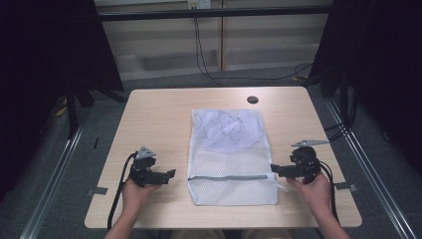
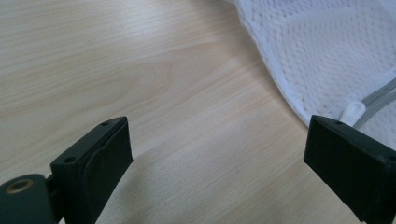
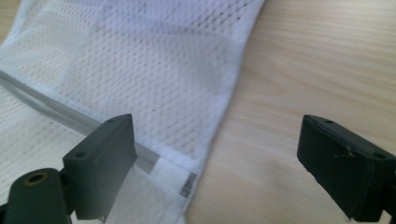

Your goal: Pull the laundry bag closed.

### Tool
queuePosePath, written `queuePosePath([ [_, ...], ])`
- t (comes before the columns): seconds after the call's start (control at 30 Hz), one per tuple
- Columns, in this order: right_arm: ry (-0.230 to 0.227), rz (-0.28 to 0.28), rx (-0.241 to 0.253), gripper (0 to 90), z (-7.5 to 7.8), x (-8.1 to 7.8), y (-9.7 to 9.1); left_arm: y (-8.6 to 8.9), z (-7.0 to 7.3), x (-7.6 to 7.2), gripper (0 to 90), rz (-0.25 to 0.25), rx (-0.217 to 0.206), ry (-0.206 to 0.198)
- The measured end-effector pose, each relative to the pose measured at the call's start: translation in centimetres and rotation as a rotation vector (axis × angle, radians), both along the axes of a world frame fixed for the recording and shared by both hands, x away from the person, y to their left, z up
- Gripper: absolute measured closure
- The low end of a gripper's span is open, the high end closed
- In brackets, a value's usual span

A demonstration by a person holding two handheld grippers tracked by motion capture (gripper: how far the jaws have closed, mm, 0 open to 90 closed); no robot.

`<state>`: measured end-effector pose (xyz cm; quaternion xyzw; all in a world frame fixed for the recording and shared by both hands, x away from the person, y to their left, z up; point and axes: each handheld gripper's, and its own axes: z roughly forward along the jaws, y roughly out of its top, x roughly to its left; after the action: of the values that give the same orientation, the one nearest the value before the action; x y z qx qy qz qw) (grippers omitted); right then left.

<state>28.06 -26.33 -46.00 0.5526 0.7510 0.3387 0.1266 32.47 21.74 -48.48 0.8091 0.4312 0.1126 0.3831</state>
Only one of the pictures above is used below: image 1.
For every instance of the person's right hand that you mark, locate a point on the person's right hand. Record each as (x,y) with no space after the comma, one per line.
(315,195)

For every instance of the white crumpled cloth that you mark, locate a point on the white crumpled cloth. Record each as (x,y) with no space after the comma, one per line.
(229,127)

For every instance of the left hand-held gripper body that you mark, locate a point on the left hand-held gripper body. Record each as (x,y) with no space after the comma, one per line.
(142,166)

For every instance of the metal floor rail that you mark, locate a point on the metal floor rail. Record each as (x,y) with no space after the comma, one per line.
(53,179)
(375,179)

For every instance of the black metal stand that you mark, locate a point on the black metal stand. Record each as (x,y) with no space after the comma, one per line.
(71,113)

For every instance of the person's left hand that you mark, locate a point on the person's left hand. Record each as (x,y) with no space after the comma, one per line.
(134,197)

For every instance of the white mesh laundry bag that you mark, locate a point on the white mesh laundry bag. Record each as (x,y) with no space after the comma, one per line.
(232,166)

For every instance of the grey tape strip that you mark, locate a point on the grey tape strip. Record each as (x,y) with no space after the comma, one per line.
(345,186)
(98,191)

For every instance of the white wall socket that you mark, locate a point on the white wall socket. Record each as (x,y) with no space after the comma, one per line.
(199,4)

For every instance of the black horizontal bar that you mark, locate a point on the black horizontal bar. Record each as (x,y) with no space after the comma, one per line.
(215,13)

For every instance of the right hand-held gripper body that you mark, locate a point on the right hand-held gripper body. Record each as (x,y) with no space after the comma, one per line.
(307,162)

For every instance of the black curtain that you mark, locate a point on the black curtain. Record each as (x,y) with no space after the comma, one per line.
(43,83)
(381,66)

